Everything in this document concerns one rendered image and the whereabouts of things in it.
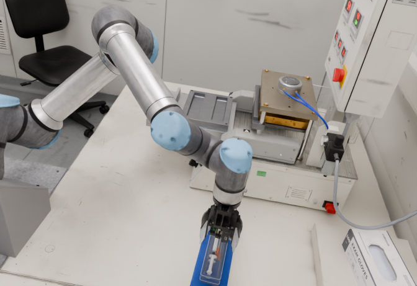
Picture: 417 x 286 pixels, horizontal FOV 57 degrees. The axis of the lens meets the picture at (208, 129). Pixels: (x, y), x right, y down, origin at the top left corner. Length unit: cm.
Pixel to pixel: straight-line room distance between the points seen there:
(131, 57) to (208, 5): 185
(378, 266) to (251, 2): 195
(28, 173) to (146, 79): 72
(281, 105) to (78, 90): 61
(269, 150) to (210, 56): 169
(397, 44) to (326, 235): 60
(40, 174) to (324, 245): 97
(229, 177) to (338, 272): 49
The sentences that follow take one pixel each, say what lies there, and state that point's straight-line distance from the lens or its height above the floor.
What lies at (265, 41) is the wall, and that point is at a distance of 278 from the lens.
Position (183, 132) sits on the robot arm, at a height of 125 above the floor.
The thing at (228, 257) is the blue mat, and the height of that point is 75.
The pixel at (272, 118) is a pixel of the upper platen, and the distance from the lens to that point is 125.
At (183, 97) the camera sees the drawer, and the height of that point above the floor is 97.
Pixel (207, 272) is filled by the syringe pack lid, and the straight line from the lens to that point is 110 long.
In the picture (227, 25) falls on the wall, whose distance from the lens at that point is 275.
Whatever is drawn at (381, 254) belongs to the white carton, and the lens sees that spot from 122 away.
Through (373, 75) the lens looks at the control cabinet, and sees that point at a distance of 114.
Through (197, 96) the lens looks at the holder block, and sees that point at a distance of 144.
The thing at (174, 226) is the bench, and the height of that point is 75.
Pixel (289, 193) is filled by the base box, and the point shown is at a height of 81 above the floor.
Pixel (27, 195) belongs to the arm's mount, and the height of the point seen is 90.
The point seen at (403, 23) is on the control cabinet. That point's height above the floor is 143.
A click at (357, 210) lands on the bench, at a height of 75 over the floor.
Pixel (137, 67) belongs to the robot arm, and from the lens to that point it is 89.
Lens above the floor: 169
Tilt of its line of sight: 34 degrees down
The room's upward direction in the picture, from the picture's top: 9 degrees clockwise
